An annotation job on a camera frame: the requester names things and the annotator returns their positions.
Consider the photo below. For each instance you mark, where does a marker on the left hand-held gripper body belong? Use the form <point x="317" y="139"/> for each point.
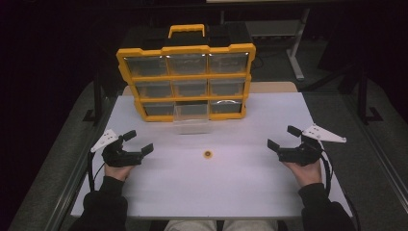
<point x="120" y="158"/>

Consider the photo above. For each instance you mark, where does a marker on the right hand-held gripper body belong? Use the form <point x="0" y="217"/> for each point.
<point x="303" y="154"/>

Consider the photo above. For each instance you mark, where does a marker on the clear plastic drawer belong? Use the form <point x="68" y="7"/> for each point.
<point x="191" y="123"/>

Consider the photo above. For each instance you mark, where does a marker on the person's left hand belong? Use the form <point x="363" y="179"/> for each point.
<point x="118" y="172"/>

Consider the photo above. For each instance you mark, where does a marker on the person's right hand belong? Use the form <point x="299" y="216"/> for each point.
<point x="306" y="174"/>

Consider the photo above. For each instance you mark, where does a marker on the black metal stand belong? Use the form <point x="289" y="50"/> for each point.
<point x="97" y="102"/>
<point x="364" y="99"/>

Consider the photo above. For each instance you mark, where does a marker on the wooden board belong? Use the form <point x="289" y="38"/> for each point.
<point x="272" y="87"/>

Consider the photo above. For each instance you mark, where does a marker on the white metal desk stand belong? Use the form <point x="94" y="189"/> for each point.
<point x="297" y="51"/>

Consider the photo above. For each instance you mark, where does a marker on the person's right leg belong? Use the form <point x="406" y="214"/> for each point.
<point x="250" y="225"/>

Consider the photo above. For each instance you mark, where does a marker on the person's leg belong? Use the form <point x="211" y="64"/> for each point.
<point x="191" y="225"/>
<point x="250" y="225"/>

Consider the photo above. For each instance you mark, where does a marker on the person's left leg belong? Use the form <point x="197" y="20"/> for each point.
<point x="191" y="225"/>

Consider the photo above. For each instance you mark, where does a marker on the yellow organizer case with drawers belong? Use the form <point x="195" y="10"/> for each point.
<point x="189" y="49"/>

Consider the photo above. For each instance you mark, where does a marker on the metal frame rail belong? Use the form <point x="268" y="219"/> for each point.
<point x="75" y="183"/>

